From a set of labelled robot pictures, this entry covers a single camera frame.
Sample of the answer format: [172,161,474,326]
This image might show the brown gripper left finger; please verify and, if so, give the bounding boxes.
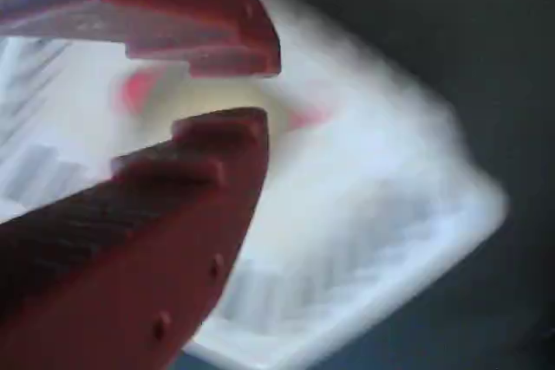
[0,106,270,370]

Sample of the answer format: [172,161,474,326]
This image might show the white slotted plastic basket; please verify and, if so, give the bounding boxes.
[0,0,511,370]

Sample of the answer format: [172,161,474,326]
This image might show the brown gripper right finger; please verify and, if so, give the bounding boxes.
[0,0,283,79]

